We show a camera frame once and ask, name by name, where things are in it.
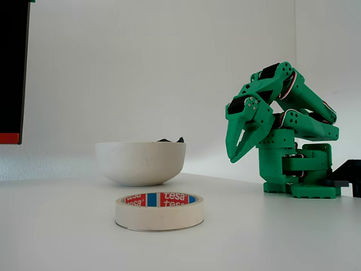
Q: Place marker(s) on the white masking tape roll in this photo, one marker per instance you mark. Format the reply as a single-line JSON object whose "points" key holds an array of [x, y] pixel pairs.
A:
{"points": [[159, 216]]}

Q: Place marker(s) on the black cloth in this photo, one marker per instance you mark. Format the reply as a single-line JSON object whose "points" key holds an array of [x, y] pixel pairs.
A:
{"points": [[164, 140]]}

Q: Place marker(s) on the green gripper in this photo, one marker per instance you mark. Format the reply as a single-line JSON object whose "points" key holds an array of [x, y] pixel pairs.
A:
{"points": [[245, 117]]}

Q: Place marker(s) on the black panel with red strip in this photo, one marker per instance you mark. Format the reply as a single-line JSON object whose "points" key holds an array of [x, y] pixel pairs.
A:
{"points": [[12, 70]]}

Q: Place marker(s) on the black table clamp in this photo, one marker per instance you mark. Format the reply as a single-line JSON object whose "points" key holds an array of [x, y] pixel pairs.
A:
{"points": [[348, 169]]}

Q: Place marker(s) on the white round bowl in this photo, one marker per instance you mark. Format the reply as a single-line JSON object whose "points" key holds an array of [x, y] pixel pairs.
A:
{"points": [[141, 163]]}

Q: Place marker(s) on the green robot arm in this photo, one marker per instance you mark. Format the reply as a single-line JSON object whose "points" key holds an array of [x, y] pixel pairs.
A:
{"points": [[296, 169]]}

